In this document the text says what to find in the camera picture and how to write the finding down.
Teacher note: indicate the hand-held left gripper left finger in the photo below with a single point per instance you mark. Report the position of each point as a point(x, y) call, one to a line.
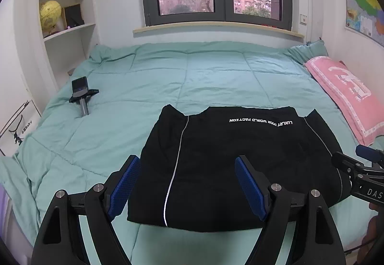
point(126, 184)

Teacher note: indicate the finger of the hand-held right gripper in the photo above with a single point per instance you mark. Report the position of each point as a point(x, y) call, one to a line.
point(345, 163)
point(367, 153)

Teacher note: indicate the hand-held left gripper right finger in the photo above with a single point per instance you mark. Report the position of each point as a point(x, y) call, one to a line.
point(250, 184)

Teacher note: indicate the black hooded jacket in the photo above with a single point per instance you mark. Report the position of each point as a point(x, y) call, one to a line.
point(225, 169)

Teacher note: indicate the person's right hand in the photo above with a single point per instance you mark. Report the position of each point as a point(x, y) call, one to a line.
point(372, 238)

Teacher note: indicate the pink pillow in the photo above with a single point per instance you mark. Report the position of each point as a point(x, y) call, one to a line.
point(345, 87)

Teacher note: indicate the light green quilt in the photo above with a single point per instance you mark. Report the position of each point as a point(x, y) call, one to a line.
point(210, 78)

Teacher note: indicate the white printed paper bag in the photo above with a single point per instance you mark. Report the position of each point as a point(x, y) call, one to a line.
point(18, 126)

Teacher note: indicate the purple bed sheet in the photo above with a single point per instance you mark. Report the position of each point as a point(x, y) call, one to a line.
point(4, 202)

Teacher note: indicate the white bookshelf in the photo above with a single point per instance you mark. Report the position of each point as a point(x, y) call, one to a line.
point(78, 42)

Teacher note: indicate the black box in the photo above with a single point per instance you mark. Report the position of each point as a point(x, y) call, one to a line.
point(73, 14)

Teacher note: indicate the yellow globe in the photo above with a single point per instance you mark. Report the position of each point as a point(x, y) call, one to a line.
point(49, 14)

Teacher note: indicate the white wall socket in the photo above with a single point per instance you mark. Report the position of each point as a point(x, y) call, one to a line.
point(304, 19)

